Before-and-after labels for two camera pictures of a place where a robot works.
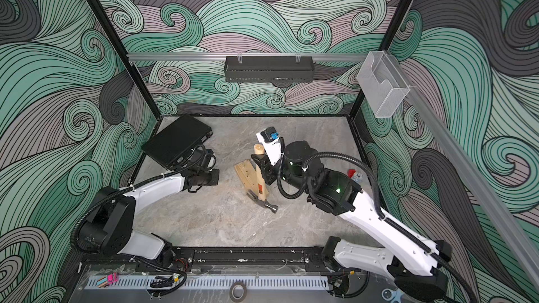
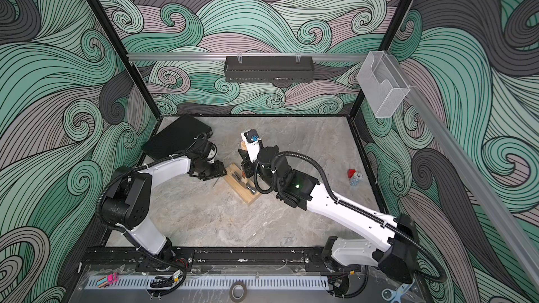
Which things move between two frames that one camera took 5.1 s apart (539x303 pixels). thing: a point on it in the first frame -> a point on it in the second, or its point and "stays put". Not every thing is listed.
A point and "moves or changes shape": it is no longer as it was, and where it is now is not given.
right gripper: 267,167 -> 250,168
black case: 172,144 stays put
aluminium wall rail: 200,57 stays put
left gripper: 214,180 -> 218,172
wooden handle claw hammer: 264,193 -> 244,179
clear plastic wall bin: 382,83 stays put
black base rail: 231,259 stays put
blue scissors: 389,294 stays put
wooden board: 248,174 moves or changes shape
